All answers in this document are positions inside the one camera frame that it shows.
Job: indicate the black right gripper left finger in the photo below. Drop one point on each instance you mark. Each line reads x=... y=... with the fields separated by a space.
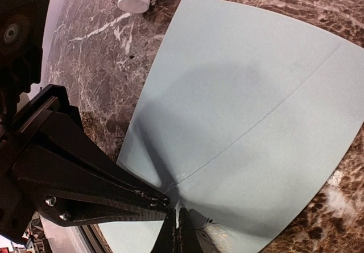
x=166 y=240

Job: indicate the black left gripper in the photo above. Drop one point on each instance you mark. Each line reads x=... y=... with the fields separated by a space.
x=50 y=165

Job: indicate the light blue paper envelope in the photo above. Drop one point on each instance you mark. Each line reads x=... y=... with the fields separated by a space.
x=243 y=117

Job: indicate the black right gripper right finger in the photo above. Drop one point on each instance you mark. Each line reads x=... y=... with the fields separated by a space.
x=187 y=241

